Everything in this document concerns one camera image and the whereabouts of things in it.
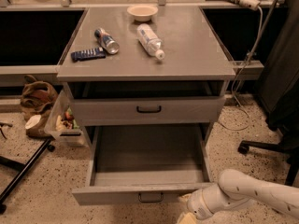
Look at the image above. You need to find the blue snack packet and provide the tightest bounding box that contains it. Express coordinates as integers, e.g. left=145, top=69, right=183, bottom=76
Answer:
left=71, top=47, right=106, bottom=62

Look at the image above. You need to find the grey drawer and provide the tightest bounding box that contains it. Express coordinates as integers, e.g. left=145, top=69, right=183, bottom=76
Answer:
left=73, top=123, right=213, bottom=205
left=71, top=97, right=225, bottom=126

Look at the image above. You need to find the silver blue soda can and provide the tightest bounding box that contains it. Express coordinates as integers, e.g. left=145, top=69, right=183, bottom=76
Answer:
left=94, top=28, right=120, bottom=55

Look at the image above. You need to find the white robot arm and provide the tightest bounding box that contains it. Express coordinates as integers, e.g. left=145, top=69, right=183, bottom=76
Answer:
left=178, top=169, right=299, bottom=224

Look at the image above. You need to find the clear plastic water bottle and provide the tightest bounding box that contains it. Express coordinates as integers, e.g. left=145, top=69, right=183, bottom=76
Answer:
left=136, top=23, right=165, bottom=60

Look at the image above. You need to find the white bowl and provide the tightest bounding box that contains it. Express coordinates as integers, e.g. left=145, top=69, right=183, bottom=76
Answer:
left=127, top=5, right=158, bottom=22

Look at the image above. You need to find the brown paper bag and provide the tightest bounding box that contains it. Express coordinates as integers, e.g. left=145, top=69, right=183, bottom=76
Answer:
left=20, top=75, right=58, bottom=138

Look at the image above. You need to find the black stand leg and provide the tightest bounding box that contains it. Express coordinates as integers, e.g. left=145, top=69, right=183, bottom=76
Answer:
left=0, top=139, right=55, bottom=215

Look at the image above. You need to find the grey drawer cabinet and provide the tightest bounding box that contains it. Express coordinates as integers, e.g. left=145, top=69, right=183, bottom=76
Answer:
left=58, top=6, right=235, bottom=142

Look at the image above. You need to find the black office chair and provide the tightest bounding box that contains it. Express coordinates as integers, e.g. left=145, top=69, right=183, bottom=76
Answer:
left=238, top=0, right=299, bottom=186

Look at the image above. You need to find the white hanging cable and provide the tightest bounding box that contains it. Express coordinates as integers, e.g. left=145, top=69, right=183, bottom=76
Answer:
left=217, top=6, right=264, bottom=133

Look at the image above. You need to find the grey top drawer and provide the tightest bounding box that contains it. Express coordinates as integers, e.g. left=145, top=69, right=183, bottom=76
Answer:
left=71, top=97, right=225, bottom=126

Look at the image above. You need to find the clear plastic storage bin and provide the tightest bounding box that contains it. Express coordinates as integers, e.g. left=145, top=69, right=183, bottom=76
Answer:
left=44, top=91, right=85, bottom=147

